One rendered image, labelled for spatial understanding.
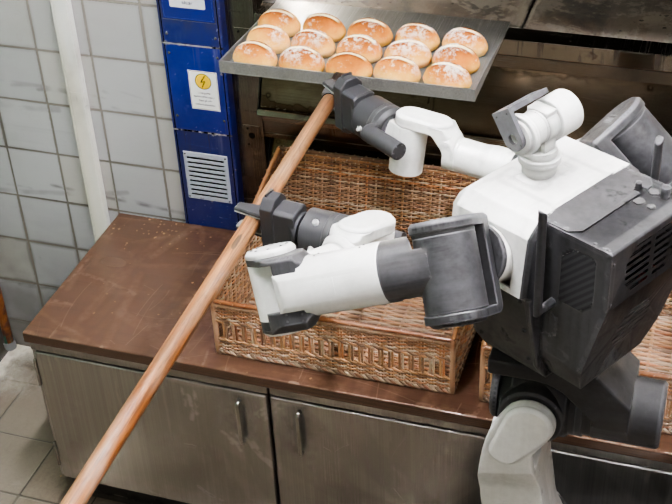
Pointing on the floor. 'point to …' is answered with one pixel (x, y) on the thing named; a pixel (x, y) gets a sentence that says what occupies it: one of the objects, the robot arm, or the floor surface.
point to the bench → (266, 403)
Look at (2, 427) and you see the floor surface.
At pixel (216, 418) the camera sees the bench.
